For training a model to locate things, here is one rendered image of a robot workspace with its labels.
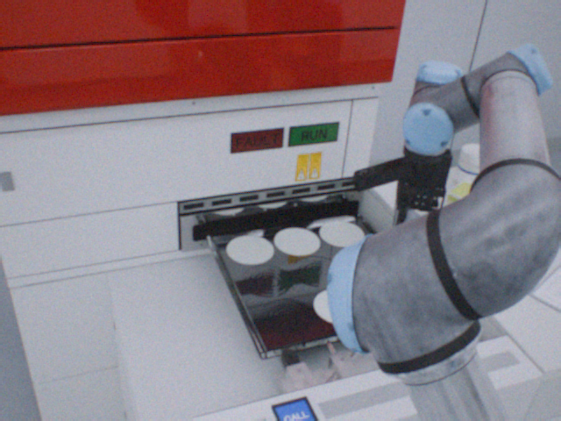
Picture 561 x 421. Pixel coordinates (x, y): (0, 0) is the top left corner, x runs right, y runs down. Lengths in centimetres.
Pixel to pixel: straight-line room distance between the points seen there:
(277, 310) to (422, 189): 35
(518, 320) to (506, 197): 57
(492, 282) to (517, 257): 3
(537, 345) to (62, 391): 108
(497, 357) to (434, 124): 40
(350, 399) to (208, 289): 48
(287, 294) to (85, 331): 52
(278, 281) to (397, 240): 63
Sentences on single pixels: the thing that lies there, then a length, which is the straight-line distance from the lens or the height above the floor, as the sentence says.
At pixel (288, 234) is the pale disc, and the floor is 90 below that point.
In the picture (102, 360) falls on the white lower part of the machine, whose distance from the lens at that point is 154.
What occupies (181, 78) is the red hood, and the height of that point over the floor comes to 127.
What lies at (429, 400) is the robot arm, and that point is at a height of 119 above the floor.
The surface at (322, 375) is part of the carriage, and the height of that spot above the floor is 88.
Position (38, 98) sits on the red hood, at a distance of 110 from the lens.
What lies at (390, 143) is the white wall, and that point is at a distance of 342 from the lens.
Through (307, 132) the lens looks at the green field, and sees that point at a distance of 130.
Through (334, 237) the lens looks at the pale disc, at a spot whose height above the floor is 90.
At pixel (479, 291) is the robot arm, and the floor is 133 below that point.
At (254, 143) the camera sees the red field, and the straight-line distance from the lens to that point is 127.
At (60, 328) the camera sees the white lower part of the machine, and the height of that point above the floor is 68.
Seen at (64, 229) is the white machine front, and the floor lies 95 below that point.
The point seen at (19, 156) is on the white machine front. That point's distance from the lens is 120.
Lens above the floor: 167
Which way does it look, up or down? 34 degrees down
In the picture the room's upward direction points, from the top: 4 degrees clockwise
